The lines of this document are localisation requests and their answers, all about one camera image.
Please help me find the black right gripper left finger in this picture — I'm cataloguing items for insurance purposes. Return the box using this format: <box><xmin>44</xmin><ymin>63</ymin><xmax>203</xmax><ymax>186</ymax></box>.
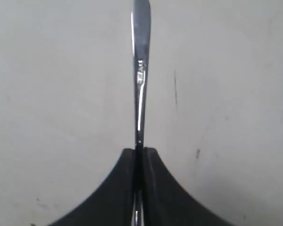
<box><xmin>51</xmin><ymin>148</ymin><xmax>136</xmax><ymax>226</ymax></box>

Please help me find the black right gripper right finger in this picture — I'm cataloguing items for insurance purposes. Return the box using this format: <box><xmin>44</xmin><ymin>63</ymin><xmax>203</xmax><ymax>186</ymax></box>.
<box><xmin>142</xmin><ymin>147</ymin><xmax>229</xmax><ymax>226</ymax></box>

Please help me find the small metal spoon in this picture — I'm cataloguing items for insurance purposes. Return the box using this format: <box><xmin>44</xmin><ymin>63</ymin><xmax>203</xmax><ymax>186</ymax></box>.
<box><xmin>131</xmin><ymin>0</ymin><xmax>151</xmax><ymax>226</ymax></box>

